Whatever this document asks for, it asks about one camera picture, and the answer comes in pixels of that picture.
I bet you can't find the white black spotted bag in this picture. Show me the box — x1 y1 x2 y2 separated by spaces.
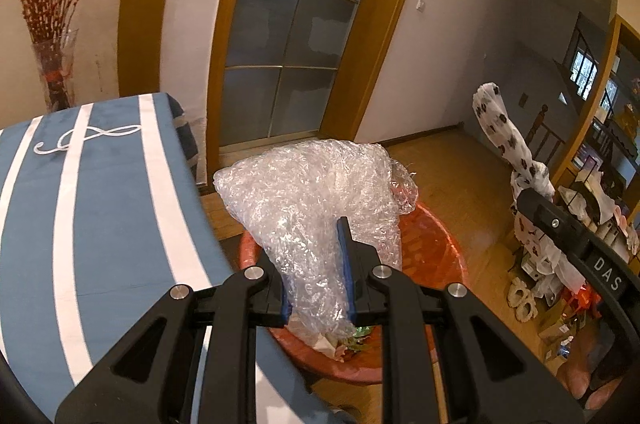
472 82 586 294

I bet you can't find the glass floor vase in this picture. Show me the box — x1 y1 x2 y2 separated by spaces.
32 29 78 113

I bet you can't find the person right hand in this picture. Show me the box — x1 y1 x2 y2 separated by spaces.
555 319 623 413

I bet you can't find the wooden chair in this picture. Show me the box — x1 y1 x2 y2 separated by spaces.
525 104 565 166

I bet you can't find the wooden framed glass door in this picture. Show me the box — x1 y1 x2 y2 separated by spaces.
206 0 405 169

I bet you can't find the orange plastic trash basket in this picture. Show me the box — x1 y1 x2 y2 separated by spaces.
269 202 468 385

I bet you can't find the dark green plastic bag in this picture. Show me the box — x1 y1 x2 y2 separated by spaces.
340 326 373 354

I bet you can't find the clear bubble wrap bundle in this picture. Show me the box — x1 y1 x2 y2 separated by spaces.
214 140 419 340

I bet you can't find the blue white striped tablecloth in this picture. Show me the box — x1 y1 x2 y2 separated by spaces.
1 93 231 416

